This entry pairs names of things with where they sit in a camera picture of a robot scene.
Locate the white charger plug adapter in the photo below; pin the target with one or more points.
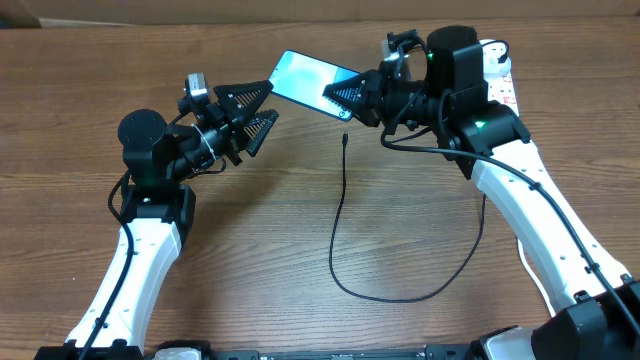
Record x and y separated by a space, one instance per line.
496 62

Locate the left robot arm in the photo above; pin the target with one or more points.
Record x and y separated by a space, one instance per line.
158 207

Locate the blue Samsung Galaxy smartphone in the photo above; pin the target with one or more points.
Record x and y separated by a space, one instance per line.
302 79

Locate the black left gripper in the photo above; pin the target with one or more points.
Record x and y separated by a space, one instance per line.
225 94

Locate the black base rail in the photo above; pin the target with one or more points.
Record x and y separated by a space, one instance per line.
192 349

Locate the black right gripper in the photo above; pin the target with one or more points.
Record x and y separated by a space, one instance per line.
374 88

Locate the white power strip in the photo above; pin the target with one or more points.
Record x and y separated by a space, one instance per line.
502 90

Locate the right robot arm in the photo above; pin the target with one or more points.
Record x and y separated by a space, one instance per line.
440 83

